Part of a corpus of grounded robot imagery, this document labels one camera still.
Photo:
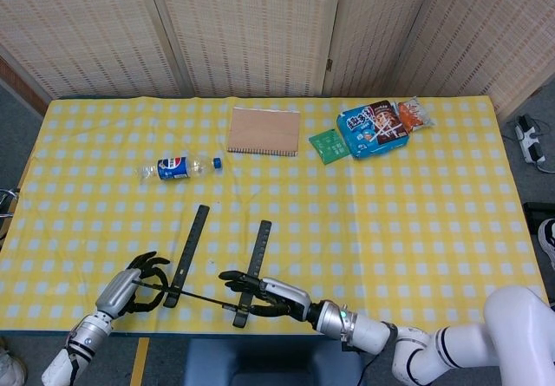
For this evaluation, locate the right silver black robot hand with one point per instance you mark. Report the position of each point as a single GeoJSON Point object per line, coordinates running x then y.
{"type": "Point", "coordinates": [288, 295]}

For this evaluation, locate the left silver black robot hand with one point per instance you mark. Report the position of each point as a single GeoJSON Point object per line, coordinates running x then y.
{"type": "Point", "coordinates": [115, 292]}

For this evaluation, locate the black folding laptop stand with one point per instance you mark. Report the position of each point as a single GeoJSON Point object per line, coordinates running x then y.
{"type": "Point", "coordinates": [191, 243]}

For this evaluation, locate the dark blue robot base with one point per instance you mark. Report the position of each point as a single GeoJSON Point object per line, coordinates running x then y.
{"type": "Point", "coordinates": [269, 360]}

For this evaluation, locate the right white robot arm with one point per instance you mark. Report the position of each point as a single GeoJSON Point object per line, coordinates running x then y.
{"type": "Point", "coordinates": [368, 329]}

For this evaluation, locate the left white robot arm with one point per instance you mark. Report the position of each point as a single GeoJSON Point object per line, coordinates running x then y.
{"type": "Point", "coordinates": [82, 334]}

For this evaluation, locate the yellow white checkered tablecloth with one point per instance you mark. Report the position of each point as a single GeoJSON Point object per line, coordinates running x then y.
{"type": "Point", "coordinates": [433, 208]}

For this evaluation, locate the yellow floor tape strip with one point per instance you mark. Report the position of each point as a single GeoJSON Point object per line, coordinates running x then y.
{"type": "Point", "coordinates": [139, 362]}

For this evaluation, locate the white shoe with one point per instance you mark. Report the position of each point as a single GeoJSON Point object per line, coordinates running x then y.
{"type": "Point", "coordinates": [11, 366]}

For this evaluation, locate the clear Pepsi plastic bottle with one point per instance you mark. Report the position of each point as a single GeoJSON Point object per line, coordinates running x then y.
{"type": "Point", "coordinates": [173, 169]}

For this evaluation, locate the green flat packet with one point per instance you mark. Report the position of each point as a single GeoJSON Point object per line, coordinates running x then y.
{"type": "Point", "coordinates": [329, 145]}

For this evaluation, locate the brown spiral notebook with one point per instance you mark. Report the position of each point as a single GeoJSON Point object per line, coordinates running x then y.
{"type": "Point", "coordinates": [264, 132]}

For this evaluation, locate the blue brown cookie package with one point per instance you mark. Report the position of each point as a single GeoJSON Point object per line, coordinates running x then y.
{"type": "Point", "coordinates": [368, 132]}

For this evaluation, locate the orange snack bag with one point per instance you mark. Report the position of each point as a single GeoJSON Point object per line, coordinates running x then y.
{"type": "Point", "coordinates": [414, 115]}

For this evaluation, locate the brass screen hinge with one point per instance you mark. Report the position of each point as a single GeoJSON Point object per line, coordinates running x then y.
{"type": "Point", "coordinates": [329, 65]}

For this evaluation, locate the black white sneaker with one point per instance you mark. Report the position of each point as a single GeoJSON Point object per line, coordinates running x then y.
{"type": "Point", "coordinates": [547, 243]}

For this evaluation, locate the woven folding screen panel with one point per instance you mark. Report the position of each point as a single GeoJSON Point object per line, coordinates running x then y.
{"type": "Point", "coordinates": [490, 34]}
{"type": "Point", "coordinates": [86, 26]}
{"type": "Point", "coordinates": [247, 26]}
{"type": "Point", "coordinates": [373, 26]}

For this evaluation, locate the white power strip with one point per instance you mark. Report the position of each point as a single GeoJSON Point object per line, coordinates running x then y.
{"type": "Point", "coordinates": [530, 141]}

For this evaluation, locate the metal tube frame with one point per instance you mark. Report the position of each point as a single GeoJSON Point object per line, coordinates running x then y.
{"type": "Point", "coordinates": [8, 193]}

